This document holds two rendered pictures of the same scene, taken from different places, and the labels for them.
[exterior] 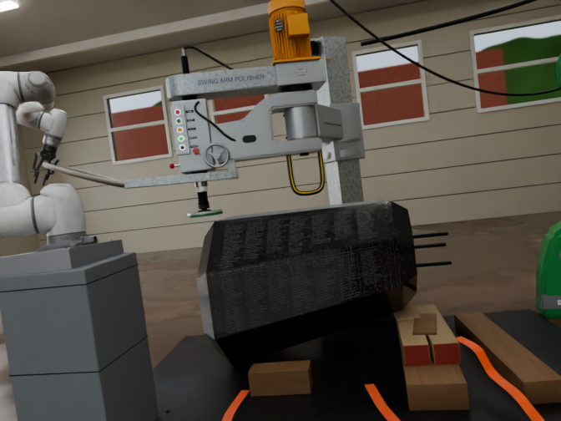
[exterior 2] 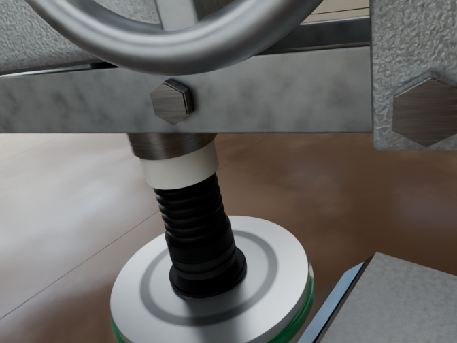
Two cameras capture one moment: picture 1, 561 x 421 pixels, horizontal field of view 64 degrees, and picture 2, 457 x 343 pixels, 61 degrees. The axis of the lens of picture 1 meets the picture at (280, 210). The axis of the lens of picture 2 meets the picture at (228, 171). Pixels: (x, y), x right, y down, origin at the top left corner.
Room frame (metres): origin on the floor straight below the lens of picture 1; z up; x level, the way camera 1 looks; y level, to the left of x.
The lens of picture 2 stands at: (2.51, 0.25, 1.19)
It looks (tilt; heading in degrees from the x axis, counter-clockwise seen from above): 25 degrees down; 33
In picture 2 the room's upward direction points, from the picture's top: 11 degrees counter-clockwise
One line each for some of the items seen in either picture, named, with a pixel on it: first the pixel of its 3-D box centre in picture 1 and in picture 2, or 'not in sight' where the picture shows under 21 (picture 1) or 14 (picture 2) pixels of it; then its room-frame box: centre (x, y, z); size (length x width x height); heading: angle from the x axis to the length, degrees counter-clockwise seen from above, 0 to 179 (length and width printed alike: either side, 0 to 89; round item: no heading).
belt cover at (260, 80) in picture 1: (245, 85); not in sight; (2.81, 0.12, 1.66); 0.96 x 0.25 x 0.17; 96
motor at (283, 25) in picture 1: (290, 33); not in sight; (2.83, -0.19, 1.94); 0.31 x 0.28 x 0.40; 6
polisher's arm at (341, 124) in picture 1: (327, 125); not in sight; (3.24, -0.41, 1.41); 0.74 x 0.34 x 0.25; 151
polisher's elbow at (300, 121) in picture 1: (300, 124); not in sight; (2.84, -0.19, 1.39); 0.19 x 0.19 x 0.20
